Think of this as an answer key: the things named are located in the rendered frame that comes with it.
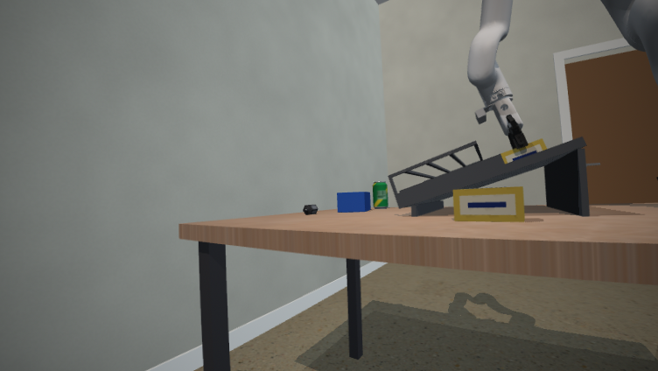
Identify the green and yellow drink can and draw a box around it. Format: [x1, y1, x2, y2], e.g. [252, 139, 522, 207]
[373, 181, 389, 209]

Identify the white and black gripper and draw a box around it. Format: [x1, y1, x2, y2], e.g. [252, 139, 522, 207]
[488, 97, 529, 149]

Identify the blue open bin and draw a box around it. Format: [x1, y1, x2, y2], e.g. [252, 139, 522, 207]
[337, 192, 371, 213]

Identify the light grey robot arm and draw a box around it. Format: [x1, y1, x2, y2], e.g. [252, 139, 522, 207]
[467, 0, 658, 124]

